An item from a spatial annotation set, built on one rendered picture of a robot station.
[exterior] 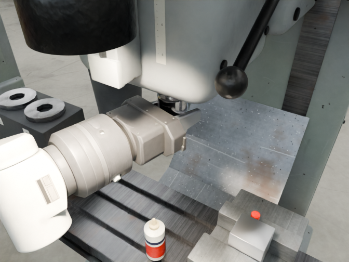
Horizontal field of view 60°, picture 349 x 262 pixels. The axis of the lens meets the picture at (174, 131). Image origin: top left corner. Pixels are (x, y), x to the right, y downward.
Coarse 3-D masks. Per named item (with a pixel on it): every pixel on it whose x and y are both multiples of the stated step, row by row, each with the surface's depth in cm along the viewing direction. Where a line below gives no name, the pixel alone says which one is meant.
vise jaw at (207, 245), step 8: (200, 240) 52; (208, 240) 52; (216, 240) 52; (200, 248) 51; (208, 248) 51; (216, 248) 51; (224, 248) 51; (232, 248) 51; (192, 256) 50; (200, 256) 50; (208, 256) 50; (216, 256) 50; (224, 256) 50; (232, 256) 50; (240, 256) 50; (248, 256) 50
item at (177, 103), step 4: (160, 96) 44; (164, 96) 44; (160, 100) 44; (164, 100) 43; (168, 100) 43; (172, 100) 43; (176, 100) 43; (180, 100) 43; (164, 104) 44; (168, 104) 43; (172, 104) 43; (176, 104) 43; (180, 104) 43
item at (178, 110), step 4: (160, 104) 44; (184, 104) 44; (188, 104) 45; (160, 108) 44; (164, 108) 44; (168, 108) 44; (172, 108) 44; (176, 108) 44; (180, 108) 44; (184, 108) 44; (188, 108) 46; (168, 112) 44; (172, 112) 44; (176, 112) 44; (180, 112) 44
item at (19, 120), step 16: (0, 96) 75; (16, 96) 76; (32, 96) 75; (48, 96) 77; (0, 112) 71; (16, 112) 71; (32, 112) 69; (48, 112) 69; (64, 112) 71; (80, 112) 72; (0, 128) 75; (16, 128) 70; (32, 128) 66; (48, 128) 66
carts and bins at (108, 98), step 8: (96, 88) 243; (104, 88) 238; (112, 88) 237; (120, 88) 238; (128, 88) 241; (136, 88) 248; (96, 96) 251; (104, 96) 243; (112, 96) 242; (120, 96) 242; (128, 96) 246; (104, 104) 249; (112, 104) 247; (120, 104) 247; (104, 112) 255
